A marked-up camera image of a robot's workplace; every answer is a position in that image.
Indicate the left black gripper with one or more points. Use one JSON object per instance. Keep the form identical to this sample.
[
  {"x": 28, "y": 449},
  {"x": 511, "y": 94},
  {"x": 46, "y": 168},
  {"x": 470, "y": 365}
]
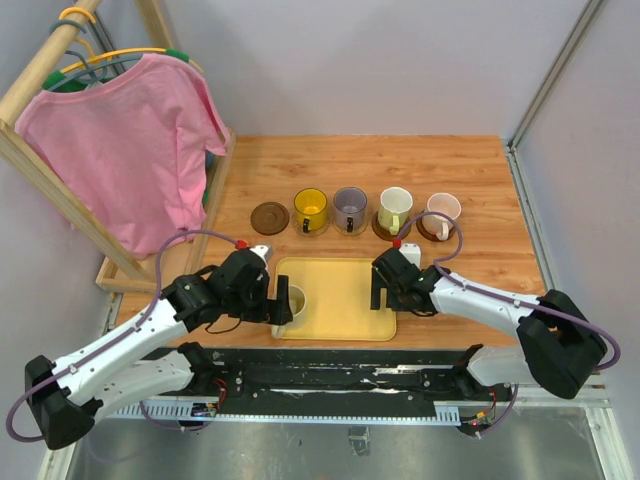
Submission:
[{"x": 274, "y": 311}]

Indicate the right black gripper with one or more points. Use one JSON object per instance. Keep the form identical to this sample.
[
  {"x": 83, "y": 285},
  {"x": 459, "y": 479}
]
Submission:
[{"x": 391, "y": 302}]

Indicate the cream cup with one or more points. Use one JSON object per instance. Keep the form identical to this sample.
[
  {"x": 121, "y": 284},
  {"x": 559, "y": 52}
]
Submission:
[{"x": 297, "y": 304}]

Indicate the brown wooden coaster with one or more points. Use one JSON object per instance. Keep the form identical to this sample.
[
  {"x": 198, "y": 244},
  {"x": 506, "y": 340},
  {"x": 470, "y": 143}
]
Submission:
[
  {"x": 269, "y": 218},
  {"x": 384, "y": 234},
  {"x": 425, "y": 234}
]

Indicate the small woven rattan coaster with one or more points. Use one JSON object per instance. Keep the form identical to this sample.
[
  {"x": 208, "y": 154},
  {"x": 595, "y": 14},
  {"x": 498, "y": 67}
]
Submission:
[{"x": 350, "y": 230}]

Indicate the pink cup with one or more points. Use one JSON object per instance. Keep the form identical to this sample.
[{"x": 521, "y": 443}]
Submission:
[{"x": 442, "y": 209}]

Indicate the white cup green handle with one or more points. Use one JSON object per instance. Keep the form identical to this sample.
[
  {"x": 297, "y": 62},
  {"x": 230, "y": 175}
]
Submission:
[{"x": 395, "y": 206}]

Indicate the large woven rattan coaster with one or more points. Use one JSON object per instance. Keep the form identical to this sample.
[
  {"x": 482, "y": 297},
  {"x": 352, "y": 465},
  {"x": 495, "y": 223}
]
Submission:
[{"x": 322, "y": 231}]

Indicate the purple cup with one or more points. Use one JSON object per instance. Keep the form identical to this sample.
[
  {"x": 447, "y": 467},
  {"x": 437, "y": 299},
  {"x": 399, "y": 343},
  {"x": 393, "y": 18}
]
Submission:
[{"x": 350, "y": 206}]

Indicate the yellow cup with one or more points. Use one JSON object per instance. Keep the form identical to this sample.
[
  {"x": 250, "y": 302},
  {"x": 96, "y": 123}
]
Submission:
[{"x": 311, "y": 211}]

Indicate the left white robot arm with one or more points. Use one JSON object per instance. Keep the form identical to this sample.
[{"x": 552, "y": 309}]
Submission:
[{"x": 68, "y": 396}]

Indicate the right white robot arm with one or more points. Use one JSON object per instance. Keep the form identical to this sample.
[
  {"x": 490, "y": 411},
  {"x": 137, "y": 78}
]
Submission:
[{"x": 557, "y": 347}]

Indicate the yellow plastic tray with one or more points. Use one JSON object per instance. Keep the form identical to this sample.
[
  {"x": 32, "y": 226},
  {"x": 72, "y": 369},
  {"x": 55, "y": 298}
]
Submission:
[{"x": 338, "y": 300}]

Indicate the pink t-shirt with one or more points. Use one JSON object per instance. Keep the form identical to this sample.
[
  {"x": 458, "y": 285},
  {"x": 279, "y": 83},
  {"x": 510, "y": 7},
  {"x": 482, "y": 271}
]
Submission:
[{"x": 133, "y": 150}]

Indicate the green clothes hanger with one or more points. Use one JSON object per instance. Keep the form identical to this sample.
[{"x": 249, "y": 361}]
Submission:
[{"x": 73, "y": 78}]

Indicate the yellow clothes hanger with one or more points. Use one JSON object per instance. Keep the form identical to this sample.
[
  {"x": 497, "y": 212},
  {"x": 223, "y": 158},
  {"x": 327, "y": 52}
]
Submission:
[{"x": 153, "y": 16}]

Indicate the grey clothes hanger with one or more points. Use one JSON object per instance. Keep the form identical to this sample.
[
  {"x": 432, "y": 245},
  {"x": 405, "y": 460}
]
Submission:
[{"x": 87, "y": 63}]

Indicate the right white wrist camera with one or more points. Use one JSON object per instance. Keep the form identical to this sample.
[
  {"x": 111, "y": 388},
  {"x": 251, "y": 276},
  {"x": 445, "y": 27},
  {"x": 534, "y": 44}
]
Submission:
[{"x": 412, "y": 252}]

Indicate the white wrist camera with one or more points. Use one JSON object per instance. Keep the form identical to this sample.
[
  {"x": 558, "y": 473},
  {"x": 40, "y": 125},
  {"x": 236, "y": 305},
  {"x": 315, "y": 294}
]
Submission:
[
  {"x": 412, "y": 252},
  {"x": 265, "y": 252}
]

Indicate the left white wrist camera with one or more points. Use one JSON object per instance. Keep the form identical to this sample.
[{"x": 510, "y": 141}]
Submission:
[{"x": 265, "y": 252}]

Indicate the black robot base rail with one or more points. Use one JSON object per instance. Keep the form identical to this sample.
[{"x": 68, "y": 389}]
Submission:
[{"x": 350, "y": 385}]

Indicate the aluminium frame post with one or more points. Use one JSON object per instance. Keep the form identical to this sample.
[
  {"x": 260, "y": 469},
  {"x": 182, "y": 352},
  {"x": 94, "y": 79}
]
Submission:
[{"x": 577, "y": 34}]

